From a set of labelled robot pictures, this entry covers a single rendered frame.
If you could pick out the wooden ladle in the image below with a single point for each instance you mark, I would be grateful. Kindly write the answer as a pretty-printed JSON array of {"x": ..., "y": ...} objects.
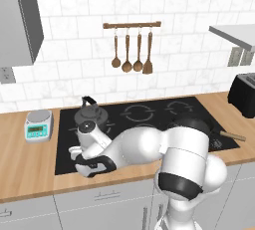
[{"x": 127, "y": 66}]

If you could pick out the black toaster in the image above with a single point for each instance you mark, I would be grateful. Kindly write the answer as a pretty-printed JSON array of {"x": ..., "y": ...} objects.
[{"x": 243, "y": 96}]

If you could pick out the dark grey kettle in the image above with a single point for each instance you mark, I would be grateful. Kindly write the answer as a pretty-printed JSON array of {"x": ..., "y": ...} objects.
[{"x": 89, "y": 114}]

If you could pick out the grey cupboard door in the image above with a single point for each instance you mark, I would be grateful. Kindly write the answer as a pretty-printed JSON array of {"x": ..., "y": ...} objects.
[
  {"x": 156, "y": 210},
  {"x": 237, "y": 200},
  {"x": 99, "y": 219}
]

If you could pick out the white kitchen scale teal display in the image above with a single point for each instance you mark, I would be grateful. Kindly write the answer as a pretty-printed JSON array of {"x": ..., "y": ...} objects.
[{"x": 39, "y": 126}]

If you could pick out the wooden spatula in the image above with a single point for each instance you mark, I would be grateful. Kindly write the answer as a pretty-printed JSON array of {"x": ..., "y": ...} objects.
[{"x": 148, "y": 67}]

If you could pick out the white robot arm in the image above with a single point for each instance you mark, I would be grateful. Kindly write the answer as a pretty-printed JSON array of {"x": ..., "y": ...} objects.
[{"x": 186, "y": 154}]

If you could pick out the black glass hob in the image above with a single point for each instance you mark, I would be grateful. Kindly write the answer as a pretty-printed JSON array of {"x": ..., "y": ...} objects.
[{"x": 139, "y": 121}]

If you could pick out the wide grey drawer front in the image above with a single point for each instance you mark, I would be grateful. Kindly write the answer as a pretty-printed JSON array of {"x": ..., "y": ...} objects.
[{"x": 76, "y": 197}]

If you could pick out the grey wall socket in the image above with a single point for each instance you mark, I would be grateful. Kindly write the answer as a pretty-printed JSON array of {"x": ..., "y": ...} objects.
[
  {"x": 248, "y": 57},
  {"x": 234, "y": 56},
  {"x": 6, "y": 75}
]

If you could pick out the grey wall cupboard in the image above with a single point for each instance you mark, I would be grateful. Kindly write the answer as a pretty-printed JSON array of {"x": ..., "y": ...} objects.
[{"x": 15, "y": 18}]

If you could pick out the wooden utensil rail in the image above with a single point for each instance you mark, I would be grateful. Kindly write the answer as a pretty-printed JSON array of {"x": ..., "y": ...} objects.
[{"x": 132, "y": 25}]

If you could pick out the grey wall shelf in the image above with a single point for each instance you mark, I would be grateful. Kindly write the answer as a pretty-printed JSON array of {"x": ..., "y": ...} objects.
[{"x": 234, "y": 35}]

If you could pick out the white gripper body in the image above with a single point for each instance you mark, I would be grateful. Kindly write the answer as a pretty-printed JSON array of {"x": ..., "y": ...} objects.
[{"x": 75, "y": 150}]

